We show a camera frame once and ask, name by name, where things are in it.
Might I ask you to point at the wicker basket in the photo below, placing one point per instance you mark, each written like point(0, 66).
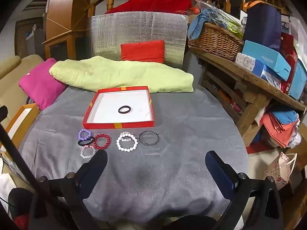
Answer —
point(215, 40)

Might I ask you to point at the grey translucent bangle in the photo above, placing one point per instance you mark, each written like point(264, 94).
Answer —
point(141, 141)

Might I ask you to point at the wooden bench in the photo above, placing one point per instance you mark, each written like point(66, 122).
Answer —
point(239, 73)

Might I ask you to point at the red gift bag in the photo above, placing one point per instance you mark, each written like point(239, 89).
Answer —
point(287, 60)

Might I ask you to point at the magenta cushion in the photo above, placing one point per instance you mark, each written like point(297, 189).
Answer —
point(40, 83)

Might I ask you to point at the clear plastic bag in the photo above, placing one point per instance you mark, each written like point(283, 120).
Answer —
point(215, 7)

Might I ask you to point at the navy bag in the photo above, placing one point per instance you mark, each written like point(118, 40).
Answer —
point(263, 26)

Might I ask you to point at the grey blanket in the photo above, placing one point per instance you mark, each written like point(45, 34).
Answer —
point(168, 160)

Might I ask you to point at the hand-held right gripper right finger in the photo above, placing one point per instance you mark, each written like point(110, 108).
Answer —
point(219, 172)

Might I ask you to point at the wooden cabinet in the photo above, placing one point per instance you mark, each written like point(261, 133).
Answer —
point(60, 4)

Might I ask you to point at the blue cloth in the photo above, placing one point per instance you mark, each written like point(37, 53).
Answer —
point(195, 26)

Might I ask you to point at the red shallow box tray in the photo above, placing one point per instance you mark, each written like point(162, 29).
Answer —
point(103, 125)

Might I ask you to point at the light green folded blanket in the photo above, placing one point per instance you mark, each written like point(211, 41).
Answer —
point(120, 76)

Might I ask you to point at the beige sofa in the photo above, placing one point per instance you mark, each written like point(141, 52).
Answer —
point(9, 86)

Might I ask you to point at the red cloth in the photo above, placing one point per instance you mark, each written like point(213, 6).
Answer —
point(156, 1)

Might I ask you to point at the orange box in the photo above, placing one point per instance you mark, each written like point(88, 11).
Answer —
point(22, 117)

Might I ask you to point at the blue box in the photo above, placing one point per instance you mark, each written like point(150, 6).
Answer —
point(298, 79)

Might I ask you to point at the floral paper bag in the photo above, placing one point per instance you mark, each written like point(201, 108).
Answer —
point(278, 172)

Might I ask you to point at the dark maroon bangle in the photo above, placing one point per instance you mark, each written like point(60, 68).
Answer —
point(119, 110)

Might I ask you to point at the silver foil insulation mat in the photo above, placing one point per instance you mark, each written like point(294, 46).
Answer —
point(134, 26)

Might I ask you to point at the white floral box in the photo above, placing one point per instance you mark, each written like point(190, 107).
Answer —
point(247, 62)

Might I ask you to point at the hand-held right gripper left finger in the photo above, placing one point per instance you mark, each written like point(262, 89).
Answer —
point(94, 170)

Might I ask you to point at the stack of folded cloths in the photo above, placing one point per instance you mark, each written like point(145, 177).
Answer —
point(275, 127)

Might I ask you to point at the teal cardboard box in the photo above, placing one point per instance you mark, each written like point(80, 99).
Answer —
point(263, 55)

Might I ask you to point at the red cushion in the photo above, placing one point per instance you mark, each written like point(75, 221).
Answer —
point(144, 51)

